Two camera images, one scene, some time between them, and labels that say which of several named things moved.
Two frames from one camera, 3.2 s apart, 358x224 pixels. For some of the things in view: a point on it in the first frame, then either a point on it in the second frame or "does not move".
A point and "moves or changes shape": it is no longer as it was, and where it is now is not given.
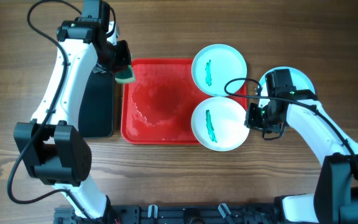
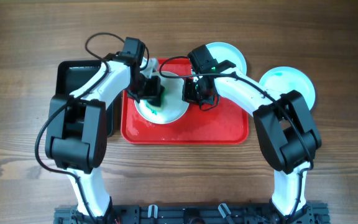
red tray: (157, 107) does not move
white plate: (218, 124) → (175, 107)
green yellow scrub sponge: (125, 76) moves or changes shape
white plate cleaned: (299, 79) does not move
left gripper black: (122, 60) → (153, 94)
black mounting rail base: (183, 214) does not move
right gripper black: (251, 121) → (187, 96)
